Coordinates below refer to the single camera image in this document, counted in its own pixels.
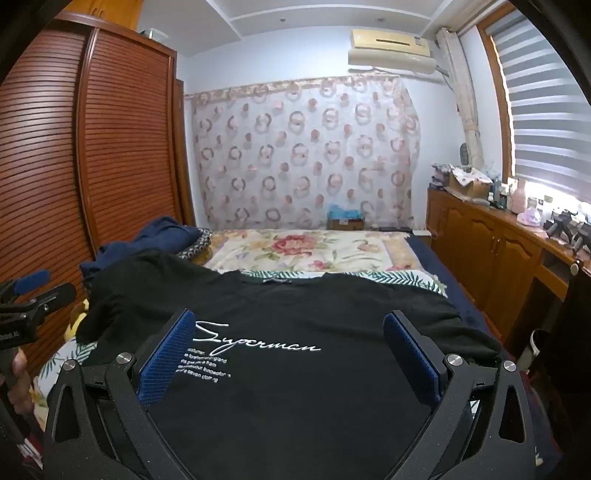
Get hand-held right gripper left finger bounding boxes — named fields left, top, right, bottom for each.
left=41, top=308, right=197, bottom=480

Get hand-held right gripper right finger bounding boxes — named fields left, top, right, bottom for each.
left=382, top=309, right=551, bottom=480

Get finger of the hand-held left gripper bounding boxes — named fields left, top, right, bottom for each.
left=13, top=270, right=51, bottom=296
left=27, top=283, right=78, bottom=311

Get black t-shirt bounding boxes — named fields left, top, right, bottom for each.
left=79, top=249, right=504, bottom=480

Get navy folded clothes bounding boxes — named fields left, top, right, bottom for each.
left=79, top=216, right=202, bottom=287

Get person's left hand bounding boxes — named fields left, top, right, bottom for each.
left=0, top=347, right=36, bottom=418

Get yellow plush toy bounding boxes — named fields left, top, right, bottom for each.
left=65, top=300, right=91, bottom=343

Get leaf print bed sheet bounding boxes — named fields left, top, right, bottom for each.
left=28, top=269, right=448, bottom=416

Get white waste bin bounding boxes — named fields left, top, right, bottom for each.
left=530, top=329, right=551, bottom=371

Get wooden sideboard cabinet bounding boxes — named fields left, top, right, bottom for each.
left=426, top=185, right=591, bottom=343

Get person's red patterned clothing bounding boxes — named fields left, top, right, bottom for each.
left=17, top=438, right=48, bottom=480

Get blue plastic bag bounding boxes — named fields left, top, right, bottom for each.
left=328, top=203, right=363, bottom=221

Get open cardboard box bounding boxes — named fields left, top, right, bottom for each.
left=445, top=166, right=494, bottom=199

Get group of small bottles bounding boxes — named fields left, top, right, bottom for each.
left=491, top=178, right=512, bottom=208

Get pink bottle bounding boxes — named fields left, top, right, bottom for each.
left=510, top=178, right=530, bottom=214

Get circle print sheer curtain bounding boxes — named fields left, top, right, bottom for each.
left=185, top=76, right=423, bottom=232

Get beige tied curtain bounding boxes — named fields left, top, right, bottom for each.
left=436, top=28, right=484, bottom=169

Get striped window blind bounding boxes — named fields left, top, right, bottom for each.
left=489, top=14, right=591, bottom=204

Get beige air conditioner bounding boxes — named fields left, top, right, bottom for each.
left=347, top=28, right=437, bottom=75

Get wooden window frame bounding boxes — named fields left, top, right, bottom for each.
left=475, top=18, right=519, bottom=182

